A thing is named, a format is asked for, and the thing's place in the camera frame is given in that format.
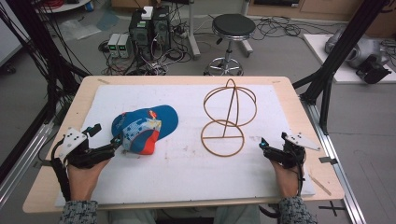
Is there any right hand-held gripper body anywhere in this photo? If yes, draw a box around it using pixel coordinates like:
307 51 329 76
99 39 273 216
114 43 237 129
263 132 322 170

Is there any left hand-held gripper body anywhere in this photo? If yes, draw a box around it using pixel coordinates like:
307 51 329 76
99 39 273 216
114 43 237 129
57 126 116 170

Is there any blue and orange cap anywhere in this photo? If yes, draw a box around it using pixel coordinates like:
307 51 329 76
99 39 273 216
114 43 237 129
110 104 179 156

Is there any person's right hand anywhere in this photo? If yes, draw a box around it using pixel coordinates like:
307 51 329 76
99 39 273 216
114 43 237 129
269 160 302 199

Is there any person's left hand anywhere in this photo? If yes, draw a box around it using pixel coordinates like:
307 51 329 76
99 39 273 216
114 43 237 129
66 158 111 202

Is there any black tape piece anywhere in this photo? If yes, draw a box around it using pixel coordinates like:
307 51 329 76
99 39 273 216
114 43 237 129
318 156 339 165

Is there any thin wooden stick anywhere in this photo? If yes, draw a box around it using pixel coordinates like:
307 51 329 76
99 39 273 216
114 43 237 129
307 174 332 197

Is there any white foam mat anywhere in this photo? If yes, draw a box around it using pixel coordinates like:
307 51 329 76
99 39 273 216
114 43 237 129
53 83 316 208

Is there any white floor board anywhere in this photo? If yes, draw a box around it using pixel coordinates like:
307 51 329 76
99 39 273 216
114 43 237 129
303 33 396 85

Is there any grey power supply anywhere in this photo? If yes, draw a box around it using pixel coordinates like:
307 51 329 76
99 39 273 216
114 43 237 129
117 33 134 60
106 33 121 59

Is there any black computer tower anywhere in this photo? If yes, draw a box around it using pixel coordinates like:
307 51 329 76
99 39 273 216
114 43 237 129
128 8 154 61
151 5 172 51

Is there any black device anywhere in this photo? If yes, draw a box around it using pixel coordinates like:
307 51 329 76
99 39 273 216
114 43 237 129
355 55 393 85

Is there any grey bag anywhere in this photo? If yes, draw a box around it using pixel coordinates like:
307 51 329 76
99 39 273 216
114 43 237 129
324 28 390 70

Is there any black round stool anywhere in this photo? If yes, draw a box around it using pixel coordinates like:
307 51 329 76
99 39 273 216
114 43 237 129
203 12 257 77

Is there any white box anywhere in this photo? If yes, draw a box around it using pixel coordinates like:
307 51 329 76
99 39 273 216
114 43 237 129
140 6 154 21

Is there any grey desk leg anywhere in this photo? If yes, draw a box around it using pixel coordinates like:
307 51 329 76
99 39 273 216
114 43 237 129
186 0 203 61

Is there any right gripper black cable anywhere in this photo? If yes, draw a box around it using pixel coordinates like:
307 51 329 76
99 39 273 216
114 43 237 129
294 163 305 198

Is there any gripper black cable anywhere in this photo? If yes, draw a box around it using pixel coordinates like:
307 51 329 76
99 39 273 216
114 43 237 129
294 163 305 198
50 139 72 203

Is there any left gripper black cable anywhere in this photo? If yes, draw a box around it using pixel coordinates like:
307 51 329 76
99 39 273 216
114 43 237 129
50 139 72 203

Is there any brown wire hat stand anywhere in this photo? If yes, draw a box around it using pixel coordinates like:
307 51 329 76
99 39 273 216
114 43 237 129
200 77 259 158

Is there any aluminium rail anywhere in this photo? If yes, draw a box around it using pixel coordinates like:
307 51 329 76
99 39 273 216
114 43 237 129
299 95 368 224
0 121 55 208

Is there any black metal frame with cables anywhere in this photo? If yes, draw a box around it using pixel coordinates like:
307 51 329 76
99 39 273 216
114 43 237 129
0 0 92 185

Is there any tangle of floor cables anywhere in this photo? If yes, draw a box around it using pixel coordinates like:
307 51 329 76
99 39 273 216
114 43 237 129
98 18 200 77

